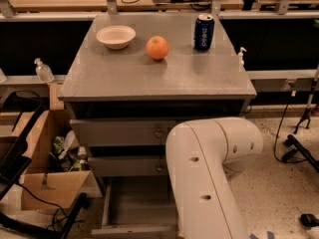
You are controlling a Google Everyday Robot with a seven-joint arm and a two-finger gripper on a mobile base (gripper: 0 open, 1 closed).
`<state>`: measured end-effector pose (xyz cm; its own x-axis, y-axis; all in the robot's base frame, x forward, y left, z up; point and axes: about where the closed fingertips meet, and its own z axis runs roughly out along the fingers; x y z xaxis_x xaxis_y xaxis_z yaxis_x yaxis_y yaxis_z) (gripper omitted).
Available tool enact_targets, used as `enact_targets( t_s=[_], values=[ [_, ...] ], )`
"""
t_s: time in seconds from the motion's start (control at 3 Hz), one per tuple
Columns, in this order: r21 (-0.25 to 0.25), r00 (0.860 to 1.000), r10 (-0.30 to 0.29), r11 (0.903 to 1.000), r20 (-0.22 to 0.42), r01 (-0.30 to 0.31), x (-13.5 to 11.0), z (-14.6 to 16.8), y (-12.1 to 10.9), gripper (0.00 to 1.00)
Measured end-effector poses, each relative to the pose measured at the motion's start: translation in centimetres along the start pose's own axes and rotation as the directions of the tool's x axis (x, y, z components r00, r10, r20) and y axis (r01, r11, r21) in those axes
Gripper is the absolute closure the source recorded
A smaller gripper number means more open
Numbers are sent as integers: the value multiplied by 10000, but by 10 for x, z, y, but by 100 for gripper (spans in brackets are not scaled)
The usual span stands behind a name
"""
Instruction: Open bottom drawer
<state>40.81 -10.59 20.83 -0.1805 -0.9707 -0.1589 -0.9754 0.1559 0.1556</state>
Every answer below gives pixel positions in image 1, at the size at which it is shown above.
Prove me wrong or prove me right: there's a grey bottom drawer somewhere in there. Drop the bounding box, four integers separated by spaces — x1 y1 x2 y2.
92 176 178 239

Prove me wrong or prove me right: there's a grey drawer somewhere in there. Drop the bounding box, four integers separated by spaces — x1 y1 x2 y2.
71 119 191 146
92 176 178 239
89 156 167 177

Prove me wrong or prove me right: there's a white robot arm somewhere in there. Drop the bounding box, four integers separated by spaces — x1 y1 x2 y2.
165 118 263 239

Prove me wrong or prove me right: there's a grey drawer cabinet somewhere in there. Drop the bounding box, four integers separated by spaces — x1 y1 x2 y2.
58 13 257 204

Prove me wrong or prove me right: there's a grey middle drawer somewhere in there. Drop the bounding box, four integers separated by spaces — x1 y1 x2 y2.
89 156 167 177

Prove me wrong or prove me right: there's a grey top drawer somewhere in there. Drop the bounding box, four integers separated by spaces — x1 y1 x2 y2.
71 119 191 146

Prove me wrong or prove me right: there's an orange fruit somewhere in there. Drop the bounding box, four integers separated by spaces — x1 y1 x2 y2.
146 36 169 60

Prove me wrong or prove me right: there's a white bowl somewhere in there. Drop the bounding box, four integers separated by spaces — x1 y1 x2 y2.
96 25 136 50

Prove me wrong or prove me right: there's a blue soda can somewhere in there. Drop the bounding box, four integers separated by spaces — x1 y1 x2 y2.
193 14 214 51

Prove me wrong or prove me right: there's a small white pump bottle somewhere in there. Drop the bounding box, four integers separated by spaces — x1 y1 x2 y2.
237 47 247 67

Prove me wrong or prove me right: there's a cardboard box with trash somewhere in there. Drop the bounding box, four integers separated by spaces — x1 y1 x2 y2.
21 110 102 210

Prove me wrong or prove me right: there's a clear pump bottle left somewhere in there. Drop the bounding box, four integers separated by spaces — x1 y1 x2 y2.
34 58 55 83

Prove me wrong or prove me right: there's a black stand leg right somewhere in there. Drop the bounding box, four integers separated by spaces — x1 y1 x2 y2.
285 134 319 172

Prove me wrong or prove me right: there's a black caster wheel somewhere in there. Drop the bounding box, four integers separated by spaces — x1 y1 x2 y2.
300 214 319 228

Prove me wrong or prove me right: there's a black cable on floor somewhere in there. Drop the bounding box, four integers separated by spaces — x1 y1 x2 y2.
272 93 312 165

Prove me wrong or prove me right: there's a black stand frame left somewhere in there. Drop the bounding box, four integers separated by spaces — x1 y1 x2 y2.
0 90 89 239

